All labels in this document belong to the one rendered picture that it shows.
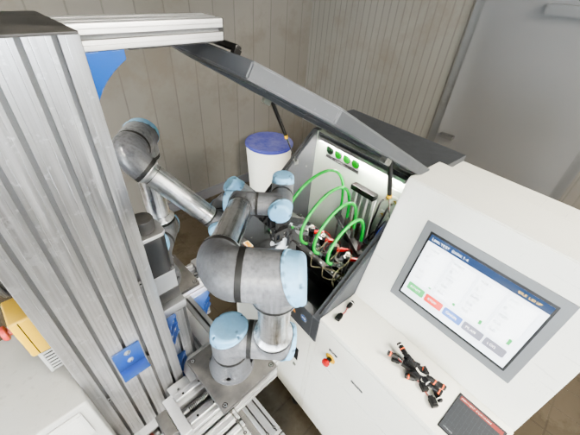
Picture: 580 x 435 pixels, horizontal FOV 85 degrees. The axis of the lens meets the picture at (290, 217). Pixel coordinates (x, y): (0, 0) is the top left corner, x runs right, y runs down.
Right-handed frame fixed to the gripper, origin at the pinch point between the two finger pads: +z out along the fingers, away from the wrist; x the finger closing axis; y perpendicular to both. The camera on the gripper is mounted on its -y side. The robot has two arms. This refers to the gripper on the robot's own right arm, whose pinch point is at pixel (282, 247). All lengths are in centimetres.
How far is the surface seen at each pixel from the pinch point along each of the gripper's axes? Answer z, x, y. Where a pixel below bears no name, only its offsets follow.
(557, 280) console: -25, 76, -37
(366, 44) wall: -36, -150, -223
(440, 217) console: -25, 40, -37
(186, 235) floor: 123, -166, -19
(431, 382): 22, 67, -15
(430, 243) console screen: -15, 41, -34
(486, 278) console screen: -15, 62, -34
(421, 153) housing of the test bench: -27, 10, -72
